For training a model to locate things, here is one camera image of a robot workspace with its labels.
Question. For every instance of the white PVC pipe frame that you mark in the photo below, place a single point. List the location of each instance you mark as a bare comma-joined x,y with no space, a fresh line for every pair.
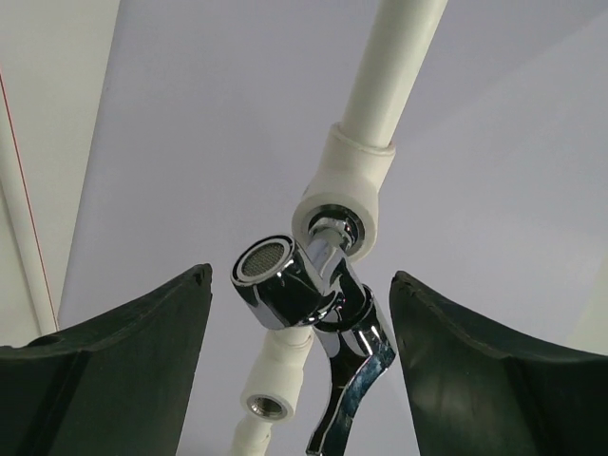
356,159

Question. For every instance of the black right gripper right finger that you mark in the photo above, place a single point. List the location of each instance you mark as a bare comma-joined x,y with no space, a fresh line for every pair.
477,387

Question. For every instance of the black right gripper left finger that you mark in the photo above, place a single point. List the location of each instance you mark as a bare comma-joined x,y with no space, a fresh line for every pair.
116,384

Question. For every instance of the chrome water faucet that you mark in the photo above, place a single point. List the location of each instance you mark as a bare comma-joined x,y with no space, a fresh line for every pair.
306,291

